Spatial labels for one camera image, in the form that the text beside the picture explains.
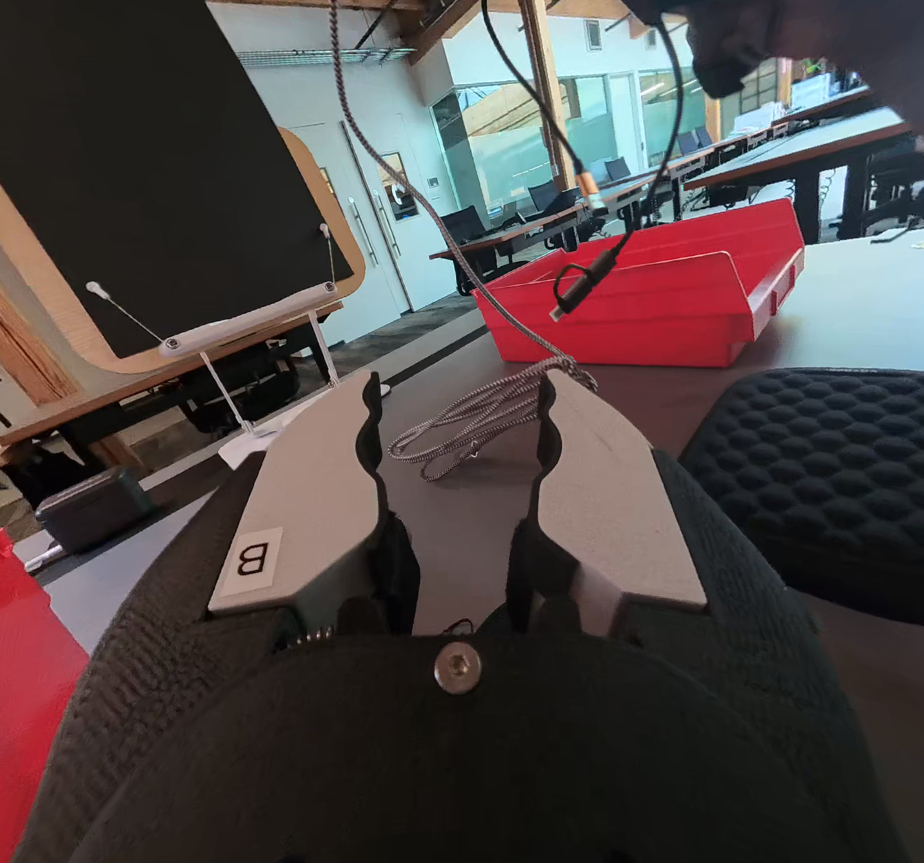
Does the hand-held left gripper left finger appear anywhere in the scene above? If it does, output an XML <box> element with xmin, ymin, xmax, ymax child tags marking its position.
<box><xmin>208</xmin><ymin>371</ymin><xmax>421</xmax><ymax>635</ymax></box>

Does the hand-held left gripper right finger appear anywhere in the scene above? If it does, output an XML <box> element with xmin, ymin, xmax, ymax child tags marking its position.
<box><xmin>507</xmin><ymin>371</ymin><xmax>708</xmax><ymax>636</ymax></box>

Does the braided usb-c cable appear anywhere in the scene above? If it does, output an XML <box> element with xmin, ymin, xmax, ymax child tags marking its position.
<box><xmin>326</xmin><ymin>0</ymin><xmax>599</xmax><ymax>483</ymax></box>

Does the red plastic bin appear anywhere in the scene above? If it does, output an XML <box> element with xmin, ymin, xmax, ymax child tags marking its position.
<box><xmin>471</xmin><ymin>197</ymin><xmax>807</xmax><ymax>371</ymax></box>
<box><xmin>0</xmin><ymin>527</ymin><xmax>89</xmax><ymax>734</ymax></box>

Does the black multi-plug charging cable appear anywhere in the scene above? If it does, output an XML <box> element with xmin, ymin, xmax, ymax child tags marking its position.
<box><xmin>480</xmin><ymin>0</ymin><xmax>687</xmax><ymax>324</ymax></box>

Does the person's right hand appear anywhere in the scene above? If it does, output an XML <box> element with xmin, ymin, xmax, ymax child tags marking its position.
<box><xmin>747</xmin><ymin>0</ymin><xmax>924</xmax><ymax>135</ymax></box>

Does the long grey desk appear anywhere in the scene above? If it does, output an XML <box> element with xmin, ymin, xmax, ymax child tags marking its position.
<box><xmin>682</xmin><ymin>107</ymin><xmax>916</xmax><ymax>245</ymax></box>

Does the white board stand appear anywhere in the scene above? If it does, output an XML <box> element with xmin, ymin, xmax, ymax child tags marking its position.
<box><xmin>85</xmin><ymin>223</ymin><xmax>394</xmax><ymax>467</ymax></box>

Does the black honeycomb textured pouch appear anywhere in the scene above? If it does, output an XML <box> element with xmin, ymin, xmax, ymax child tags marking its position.
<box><xmin>679</xmin><ymin>367</ymin><xmax>924</xmax><ymax>626</ymax></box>

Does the dark grey power adapter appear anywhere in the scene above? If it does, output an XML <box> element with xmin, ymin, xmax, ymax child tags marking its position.
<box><xmin>35</xmin><ymin>465</ymin><xmax>154</xmax><ymax>555</ymax></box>

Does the white double door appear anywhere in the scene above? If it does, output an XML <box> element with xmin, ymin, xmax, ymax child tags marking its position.
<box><xmin>289</xmin><ymin>118</ymin><xmax>417</xmax><ymax>323</ymax></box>

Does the wooden table with black legs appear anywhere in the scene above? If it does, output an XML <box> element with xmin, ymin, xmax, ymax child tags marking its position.
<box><xmin>429</xmin><ymin>201</ymin><xmax>589</xmax><ymax>297</ymax></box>

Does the light wooden board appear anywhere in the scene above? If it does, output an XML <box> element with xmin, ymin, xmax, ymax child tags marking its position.
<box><xmin>0</xmin><ymin>126</ymin><xmax>367</xmax><ymax>378</ymax></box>

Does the black board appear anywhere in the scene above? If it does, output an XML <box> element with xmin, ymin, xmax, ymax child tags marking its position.
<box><xmin>0</xmin><ymin>0</ymin><xmax>355</xmax><ymax>359</ymax></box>

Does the ceiling cable tray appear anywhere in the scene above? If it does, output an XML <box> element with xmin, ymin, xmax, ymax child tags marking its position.
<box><xmin>234</xmin><ymin>45</ymin><xmax>417</xmax><ymax>71</ymax></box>

